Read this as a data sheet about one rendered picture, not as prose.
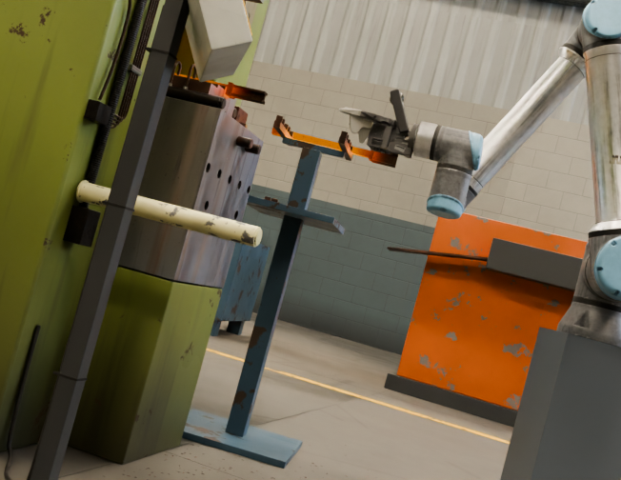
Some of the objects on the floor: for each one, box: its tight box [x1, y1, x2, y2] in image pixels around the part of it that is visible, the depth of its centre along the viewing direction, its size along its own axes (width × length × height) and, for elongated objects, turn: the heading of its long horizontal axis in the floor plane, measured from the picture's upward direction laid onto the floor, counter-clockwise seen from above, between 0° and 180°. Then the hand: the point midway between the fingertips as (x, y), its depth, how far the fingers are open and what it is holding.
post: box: [30, 0, 190, 480], centre depth 171 cm, size 4×4×108 cm
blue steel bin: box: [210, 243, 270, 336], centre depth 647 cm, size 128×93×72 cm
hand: (344, 113), depth 223 cm, fingers open, 14 cm apart
